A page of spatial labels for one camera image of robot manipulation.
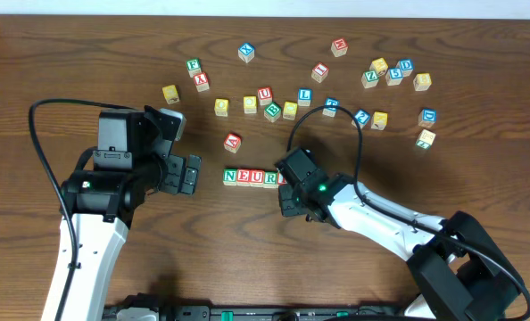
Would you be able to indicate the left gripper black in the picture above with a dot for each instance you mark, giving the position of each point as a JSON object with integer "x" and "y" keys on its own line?
{"x": 176, "y": 174}

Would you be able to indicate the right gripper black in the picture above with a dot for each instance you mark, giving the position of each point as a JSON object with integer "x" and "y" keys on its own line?
{"x": 287, "y": 201}

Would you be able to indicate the red i block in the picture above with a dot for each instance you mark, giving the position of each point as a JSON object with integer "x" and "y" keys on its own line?
{"x": 280, "y": 179}
{"x": 319, "y": 72}

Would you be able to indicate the green R block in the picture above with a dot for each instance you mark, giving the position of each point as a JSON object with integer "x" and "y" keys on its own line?
{"x": 270, "y": 180}

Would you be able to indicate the green N block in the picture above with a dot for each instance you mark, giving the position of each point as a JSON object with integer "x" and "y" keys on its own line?
{"x": 229, "y": 177}

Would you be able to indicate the red u block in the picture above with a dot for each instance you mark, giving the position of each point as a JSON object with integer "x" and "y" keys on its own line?
{"x": 265, "y": 95}
{"x": 257, "y": 177}

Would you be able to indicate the red E block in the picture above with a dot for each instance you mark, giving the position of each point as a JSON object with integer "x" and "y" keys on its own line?
{"x": 243, "y": 177}

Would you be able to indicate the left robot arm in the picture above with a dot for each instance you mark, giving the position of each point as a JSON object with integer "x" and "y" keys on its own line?
{"x": 97, "y": 210}

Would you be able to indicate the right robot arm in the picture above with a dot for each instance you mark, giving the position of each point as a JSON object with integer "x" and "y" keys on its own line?
{"x": 460, "y": 271}

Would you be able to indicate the red A block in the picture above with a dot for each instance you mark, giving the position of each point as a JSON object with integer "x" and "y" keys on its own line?
{"x": 232, "y": 142}

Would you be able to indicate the yellow block beside U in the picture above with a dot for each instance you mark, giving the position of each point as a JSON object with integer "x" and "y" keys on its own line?
{"x": 221, "y": 107}

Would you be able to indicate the yellow block far left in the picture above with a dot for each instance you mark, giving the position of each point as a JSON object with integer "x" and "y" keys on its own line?
{"x": 170, "y": 94}

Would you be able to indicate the yellow block centre left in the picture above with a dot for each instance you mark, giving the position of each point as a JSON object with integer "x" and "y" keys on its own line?
{"x": 250, "y": 104}

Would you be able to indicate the red Y block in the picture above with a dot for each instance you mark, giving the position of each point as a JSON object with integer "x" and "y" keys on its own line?
{"x": 201, "y": 82}

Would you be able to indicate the green B block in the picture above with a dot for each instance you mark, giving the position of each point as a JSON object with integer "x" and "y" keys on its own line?
{"x": 272, "y": 112}

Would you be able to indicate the yellow block beside B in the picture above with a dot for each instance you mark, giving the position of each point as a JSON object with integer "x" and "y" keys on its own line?
{"x": 290, "y": 110}

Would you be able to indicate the green F block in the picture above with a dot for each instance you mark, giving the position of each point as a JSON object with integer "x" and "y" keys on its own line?
{"x": 193, "y": 67}

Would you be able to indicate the blue T block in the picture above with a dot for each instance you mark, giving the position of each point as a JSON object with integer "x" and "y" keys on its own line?
{"x": 330, "y": 107}

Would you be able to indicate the blue L block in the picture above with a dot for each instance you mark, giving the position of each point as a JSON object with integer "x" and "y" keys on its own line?
{"x": 304, "y": 97}

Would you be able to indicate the blue 2 block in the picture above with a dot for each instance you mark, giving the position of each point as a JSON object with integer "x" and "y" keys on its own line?
{"x": 361, "y": 118}

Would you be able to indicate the yellow block beside 2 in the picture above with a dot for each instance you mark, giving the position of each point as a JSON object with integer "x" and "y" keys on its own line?
{"x": 379, "y": 120}

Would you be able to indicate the blue X block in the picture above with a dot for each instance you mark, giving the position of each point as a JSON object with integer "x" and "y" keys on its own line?
{"x": 246, "y": 52}

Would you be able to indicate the green Z block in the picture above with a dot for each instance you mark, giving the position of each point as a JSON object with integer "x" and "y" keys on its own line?
{"x": 369, "y": 79}

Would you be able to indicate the white green block right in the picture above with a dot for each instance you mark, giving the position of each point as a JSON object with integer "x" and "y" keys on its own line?
{"x": 425, "y": 139}

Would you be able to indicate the blue D block lower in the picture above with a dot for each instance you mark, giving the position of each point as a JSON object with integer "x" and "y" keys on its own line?
{"x": 427, "y": 118}

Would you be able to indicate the blue d block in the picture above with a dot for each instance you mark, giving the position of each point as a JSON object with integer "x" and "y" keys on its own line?
{"x": 427, "y": 118}
{"x": 405, "y": 66}

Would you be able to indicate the red block top right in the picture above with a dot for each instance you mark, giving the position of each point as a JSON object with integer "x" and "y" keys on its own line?
{"x": 339, "y": 47}

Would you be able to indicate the blue 5 block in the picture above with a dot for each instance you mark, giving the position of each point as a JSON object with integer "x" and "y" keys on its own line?
{"x": 393, "y": 77}

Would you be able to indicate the yellow block top right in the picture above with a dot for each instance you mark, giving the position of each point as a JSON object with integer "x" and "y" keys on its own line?
{"x": 379, "y": 66}

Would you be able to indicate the yellow block far right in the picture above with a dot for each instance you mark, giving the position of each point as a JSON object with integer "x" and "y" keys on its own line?
{"x": 422, "y": 82}

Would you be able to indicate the blue D block upper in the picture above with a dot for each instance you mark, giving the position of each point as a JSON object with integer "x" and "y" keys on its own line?
{"x": 405, "y": 66}

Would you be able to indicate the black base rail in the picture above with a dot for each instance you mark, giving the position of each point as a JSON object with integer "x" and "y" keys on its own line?
{"x": 202, "y": 313}

